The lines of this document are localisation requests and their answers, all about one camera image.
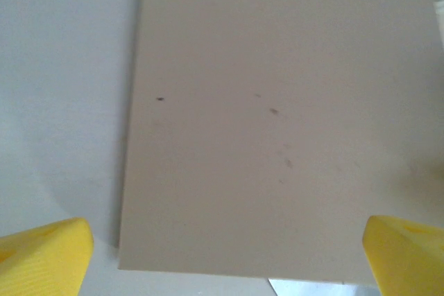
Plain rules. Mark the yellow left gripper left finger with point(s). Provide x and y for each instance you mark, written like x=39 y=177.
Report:
x=41 y=261

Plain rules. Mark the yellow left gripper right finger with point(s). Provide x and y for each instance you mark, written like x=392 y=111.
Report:
x=409 y=261

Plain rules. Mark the beige paper folder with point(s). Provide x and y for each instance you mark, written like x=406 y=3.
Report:
x=260 y=102

